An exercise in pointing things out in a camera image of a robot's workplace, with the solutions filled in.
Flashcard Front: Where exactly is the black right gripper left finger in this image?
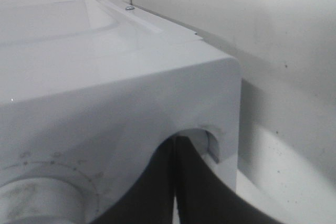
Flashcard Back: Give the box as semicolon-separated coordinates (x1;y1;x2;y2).
93;138;174;223

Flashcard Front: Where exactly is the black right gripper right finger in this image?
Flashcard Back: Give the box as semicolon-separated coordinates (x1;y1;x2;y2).
175;136;278;223

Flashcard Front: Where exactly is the white upper microwave knob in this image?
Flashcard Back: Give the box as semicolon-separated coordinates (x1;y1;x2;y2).
0;162;99;224

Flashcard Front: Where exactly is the white microwave oven body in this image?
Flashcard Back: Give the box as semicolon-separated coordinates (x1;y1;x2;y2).
1;0;241;217

